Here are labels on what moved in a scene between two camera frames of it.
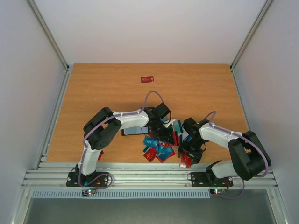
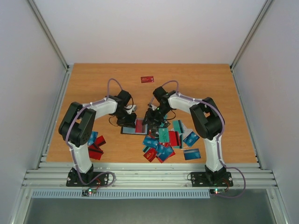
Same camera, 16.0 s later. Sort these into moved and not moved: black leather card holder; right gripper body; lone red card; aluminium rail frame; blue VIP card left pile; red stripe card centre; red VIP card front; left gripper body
Moved: left gripper body; right gripper body
Not moved: blue VIP card left pile; aluminium rail frame; red stripe card centre; red VIP card front; black leather card holder; lone red card
